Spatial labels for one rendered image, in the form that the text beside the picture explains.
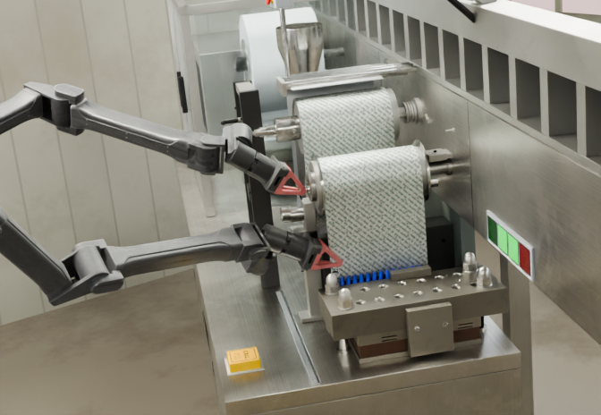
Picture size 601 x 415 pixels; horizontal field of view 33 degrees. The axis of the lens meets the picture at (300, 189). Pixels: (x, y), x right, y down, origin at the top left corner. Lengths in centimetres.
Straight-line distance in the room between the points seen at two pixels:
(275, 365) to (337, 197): 41
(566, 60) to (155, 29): 363
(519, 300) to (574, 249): 91
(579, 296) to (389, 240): 68
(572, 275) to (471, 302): 49
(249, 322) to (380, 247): 40
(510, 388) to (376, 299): 36
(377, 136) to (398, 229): 29
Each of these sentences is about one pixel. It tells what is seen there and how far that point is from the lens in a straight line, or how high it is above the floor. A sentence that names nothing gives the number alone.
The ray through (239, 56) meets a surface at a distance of 326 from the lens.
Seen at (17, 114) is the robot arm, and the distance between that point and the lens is 240.
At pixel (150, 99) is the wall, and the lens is 519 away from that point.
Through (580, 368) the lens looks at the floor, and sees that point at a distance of 417.
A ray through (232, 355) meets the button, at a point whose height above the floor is 92.
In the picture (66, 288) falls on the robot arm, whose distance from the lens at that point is 206.
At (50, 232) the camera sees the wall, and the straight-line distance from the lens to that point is 513.
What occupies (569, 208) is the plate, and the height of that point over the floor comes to 135.
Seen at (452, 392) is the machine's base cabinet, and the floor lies 83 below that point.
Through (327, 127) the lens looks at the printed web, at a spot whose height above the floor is 134.
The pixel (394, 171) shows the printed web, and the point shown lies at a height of 127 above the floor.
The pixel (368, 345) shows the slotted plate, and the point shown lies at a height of 94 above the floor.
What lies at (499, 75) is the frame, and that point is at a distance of 212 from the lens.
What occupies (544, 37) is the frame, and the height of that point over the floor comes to 163.
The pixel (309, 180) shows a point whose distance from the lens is 233.
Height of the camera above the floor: 193
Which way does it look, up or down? 17 degrees down
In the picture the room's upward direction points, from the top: 6 degrees counter-clockwise
